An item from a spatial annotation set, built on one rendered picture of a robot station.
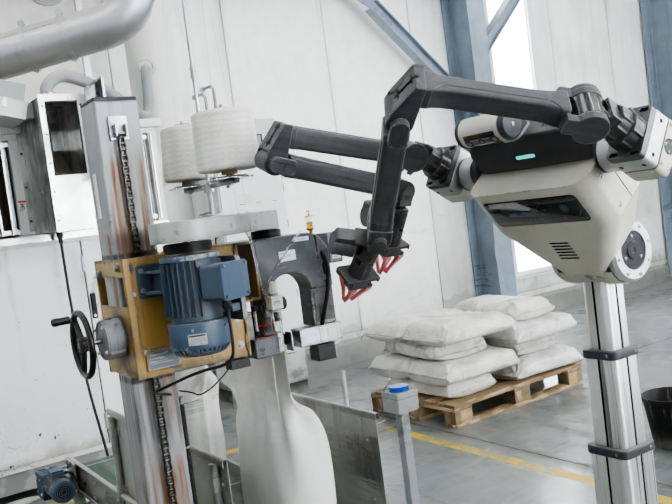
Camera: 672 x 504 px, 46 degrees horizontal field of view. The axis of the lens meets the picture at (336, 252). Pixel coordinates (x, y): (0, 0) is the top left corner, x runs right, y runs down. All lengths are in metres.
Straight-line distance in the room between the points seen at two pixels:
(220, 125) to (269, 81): 5.03
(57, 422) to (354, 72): 4.22
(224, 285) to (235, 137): 0.38
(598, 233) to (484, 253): 6.25
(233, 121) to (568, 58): 7.77
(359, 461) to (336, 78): 5.13
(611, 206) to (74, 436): 3.71
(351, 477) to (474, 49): 5.81
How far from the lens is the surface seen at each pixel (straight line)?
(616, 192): 1.94
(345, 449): 2.79
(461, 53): 8.28
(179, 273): 1.96
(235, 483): 3.30
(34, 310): 4.84
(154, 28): 5.60
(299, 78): 7.21
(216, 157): 2.02
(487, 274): 8.21
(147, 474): 2.24
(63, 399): 4.92
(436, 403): 5.08
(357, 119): 7.47
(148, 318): 2.13
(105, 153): 2.17
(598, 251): 2.03
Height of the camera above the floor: 1.39
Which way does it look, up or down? 3 degrees down
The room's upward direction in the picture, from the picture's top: 7 degrees counter-clockwise
